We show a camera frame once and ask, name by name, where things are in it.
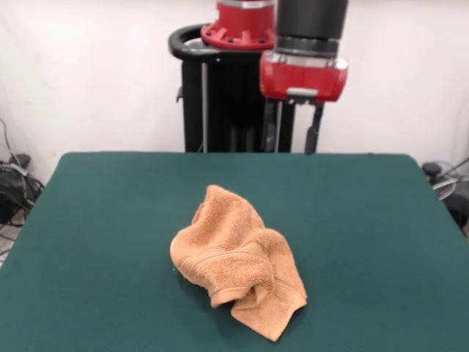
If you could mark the orange terry towel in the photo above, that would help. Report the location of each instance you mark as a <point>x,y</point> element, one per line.
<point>234,249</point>

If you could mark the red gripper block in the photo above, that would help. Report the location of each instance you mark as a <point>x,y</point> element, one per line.
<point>304,82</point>

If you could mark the dark green table cloth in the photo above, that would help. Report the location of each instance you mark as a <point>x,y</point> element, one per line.
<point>110,220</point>

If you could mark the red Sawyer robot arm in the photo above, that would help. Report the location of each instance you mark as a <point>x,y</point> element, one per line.
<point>311,22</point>

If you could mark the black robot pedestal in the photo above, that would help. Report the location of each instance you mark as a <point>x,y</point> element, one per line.
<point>227,110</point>

